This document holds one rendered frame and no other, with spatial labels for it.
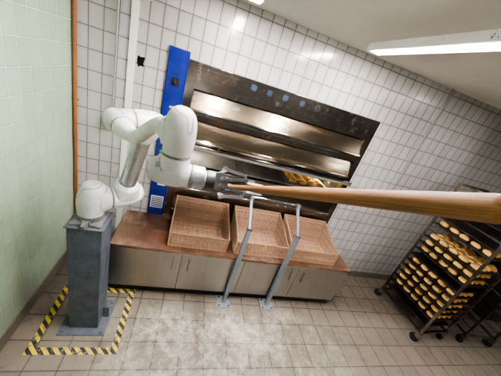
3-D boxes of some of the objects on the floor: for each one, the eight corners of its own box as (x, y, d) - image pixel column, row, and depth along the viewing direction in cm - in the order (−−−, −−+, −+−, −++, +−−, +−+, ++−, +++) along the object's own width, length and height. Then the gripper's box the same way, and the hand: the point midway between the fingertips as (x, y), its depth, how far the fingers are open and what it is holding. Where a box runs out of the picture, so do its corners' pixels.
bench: (123, 250, 270) (127, 207, 246) (311, 271, 335) (328, 239, 311) (104, 292, 221) (107, 244, 197) (329, 306, 286) (351, 271, 262)
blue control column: (166, 180, 441) (188, 52, 353) (175, 181, 445) (198, 56, 357) (141, 254, 272) (169, 45, 184) (155, 255, 277) (190, 51, 189)
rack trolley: (458, 344, 296) (581, 230, 223) (418, 295, 360) (504, 194, 287) (490, 348, 305) (619, 241, 232) (446, 300, 369) (536, 204, 296)
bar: (155, 277, 251) (172, 178, 203) (266, 286, 286) (304, 204, 237) (148, 303, 224) (167, 197, 176) (273, 310, 258) (317, 223, 210)
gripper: (207, 160, 97) (262, 171, 103) (200, 198, 96) (255, 208, 103) (209, 157, 90) (268, 171, 96) (201, 199, 89) (260, 210, 96)
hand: (253, 189), depth 99 cm, fingers closed on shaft, 3 cm apart
